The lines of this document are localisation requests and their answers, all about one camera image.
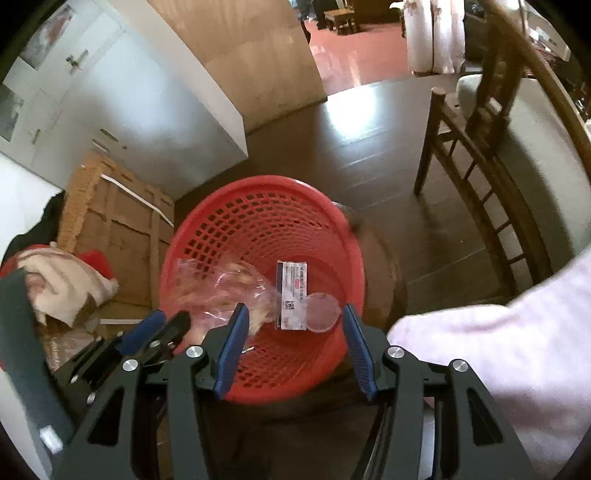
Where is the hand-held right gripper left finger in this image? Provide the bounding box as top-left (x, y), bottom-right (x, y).
top-left (51, 302), bottom-right (251, 480)

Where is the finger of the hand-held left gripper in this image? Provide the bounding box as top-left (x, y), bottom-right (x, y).
top-left (137, 310), bottom-right (193, 368)
top-left (115, 309), bottom-right (168, 355)

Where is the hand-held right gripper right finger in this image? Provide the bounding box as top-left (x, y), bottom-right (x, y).
top-left (341, 303), bottom-right (539, 480)

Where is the round clear plastic lid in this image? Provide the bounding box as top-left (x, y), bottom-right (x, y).
top-left (305, 291), bottom-right (343, 333)

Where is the clear cartoon plastic wrapper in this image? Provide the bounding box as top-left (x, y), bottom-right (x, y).
top-left (173, 257), bottom-right (282, 337)

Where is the white teal medicine box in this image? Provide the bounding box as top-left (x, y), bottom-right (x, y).
top-left (276, 261), bottom-right (309, 332)

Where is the red plastic mesh basket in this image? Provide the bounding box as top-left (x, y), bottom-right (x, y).
top-left (159, 175), bottom-right (365, 407)

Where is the cream and red cloth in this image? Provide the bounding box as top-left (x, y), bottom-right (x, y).
top-left (0, 244), bottom-right (120, 326)

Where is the dark cloth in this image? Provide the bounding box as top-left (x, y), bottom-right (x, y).
top-left (9, 191), bottom-right (65, 259)

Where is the curved-back wooden chair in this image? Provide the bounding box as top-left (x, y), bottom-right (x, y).
top-left (413, 0), bottom-right (591, 305)

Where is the white cabinet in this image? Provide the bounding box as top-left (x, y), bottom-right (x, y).
top-left (0, 0), bottom-right (250, 199)

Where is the pale chair seat cushion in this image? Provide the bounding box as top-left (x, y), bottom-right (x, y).
top-left (457, 74), bottom-right (591, 278)

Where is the floral white curtain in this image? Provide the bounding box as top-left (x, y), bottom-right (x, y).
top-left (402, 0), bottom-right (467, 75)

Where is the small wooden stool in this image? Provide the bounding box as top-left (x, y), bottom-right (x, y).
top-left (323, 7), bottom-right (361, 35)

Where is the strapped cardboard crate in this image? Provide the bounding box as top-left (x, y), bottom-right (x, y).
top-left (55, 152), bottom-right (176, 324)

